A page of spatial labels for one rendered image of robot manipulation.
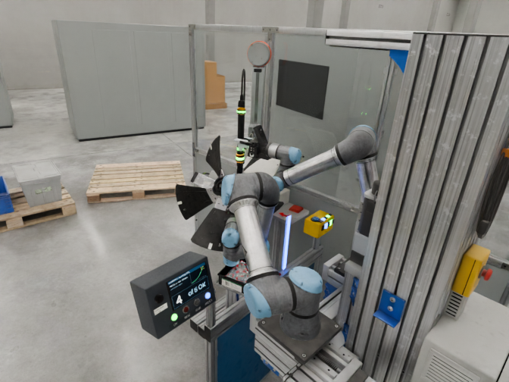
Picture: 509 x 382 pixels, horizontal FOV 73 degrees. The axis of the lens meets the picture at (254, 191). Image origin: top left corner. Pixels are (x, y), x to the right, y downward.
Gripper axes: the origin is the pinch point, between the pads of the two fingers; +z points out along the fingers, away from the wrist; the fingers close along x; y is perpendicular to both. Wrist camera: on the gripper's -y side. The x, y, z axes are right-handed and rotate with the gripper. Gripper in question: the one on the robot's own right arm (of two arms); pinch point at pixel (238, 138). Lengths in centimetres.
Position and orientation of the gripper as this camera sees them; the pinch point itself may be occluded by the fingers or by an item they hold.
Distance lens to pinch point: 181.9
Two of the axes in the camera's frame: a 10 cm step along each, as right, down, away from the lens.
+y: -0.5, 9.1, 4.2
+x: 5.3, -3.3, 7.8
